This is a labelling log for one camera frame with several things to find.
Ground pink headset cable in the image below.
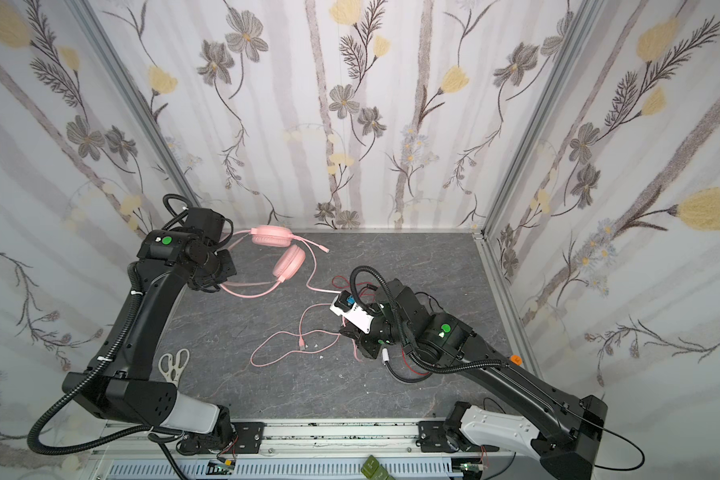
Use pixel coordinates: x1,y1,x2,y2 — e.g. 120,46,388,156
249,236,361,368

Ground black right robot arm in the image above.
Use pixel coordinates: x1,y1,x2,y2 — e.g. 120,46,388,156
330,266,609,479

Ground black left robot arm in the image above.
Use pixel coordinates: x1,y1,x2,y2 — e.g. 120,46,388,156
26,205,236,456

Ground white black headset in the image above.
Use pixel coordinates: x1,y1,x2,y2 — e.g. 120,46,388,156
381,348,433,385

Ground white scissors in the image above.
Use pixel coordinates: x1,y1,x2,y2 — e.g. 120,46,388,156
158,348,191,386

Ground green circuit board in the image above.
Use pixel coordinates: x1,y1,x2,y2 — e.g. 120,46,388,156
361,455,394,480

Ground red headset cable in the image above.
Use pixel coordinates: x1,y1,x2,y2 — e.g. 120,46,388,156
331,275,433,376

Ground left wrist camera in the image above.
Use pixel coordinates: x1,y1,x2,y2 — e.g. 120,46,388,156
182,208,226,245

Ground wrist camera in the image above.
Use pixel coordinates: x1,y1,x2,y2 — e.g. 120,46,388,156
329,290,374,334
182,208,226,245

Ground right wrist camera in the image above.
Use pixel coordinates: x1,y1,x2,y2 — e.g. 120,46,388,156
329,290,374,334

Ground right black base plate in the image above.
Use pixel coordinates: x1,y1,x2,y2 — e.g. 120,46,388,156
416,420,459,454

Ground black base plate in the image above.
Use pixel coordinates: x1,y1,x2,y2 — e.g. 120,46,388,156
416,420,459,454
230,422,266,455

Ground aluminium mounting rail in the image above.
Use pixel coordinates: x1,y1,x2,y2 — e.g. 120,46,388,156
82,418,552,479

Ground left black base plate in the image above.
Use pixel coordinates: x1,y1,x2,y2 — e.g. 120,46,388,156
230,422,266,455

